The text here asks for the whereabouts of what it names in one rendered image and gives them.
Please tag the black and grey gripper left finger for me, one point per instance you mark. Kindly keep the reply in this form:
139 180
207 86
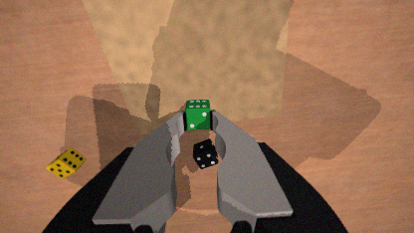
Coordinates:
136 188

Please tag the green die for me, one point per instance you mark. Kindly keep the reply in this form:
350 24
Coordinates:
198 114

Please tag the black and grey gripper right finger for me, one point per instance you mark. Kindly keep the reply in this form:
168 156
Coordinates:
256 185

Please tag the tan square mat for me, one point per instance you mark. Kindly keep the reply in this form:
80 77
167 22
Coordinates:
163 53

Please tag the black die with white pips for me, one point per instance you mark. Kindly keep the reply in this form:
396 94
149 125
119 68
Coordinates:
204 153

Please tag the yellow die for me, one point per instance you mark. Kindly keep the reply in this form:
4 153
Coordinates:
66 163

